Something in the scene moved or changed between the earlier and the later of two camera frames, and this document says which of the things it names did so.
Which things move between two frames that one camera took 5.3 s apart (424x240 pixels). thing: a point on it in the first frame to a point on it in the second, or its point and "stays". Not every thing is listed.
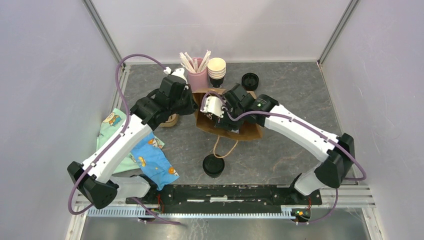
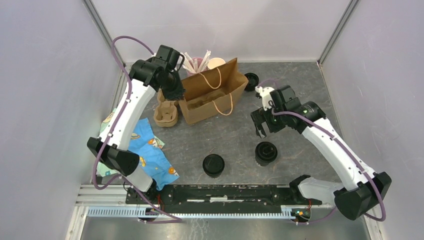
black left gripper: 190,108 to 177,94
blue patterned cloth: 154,162 stays
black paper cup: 213,166 stays
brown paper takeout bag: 205,125 to 217,90
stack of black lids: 250,81 stays
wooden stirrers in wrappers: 193,66 stays
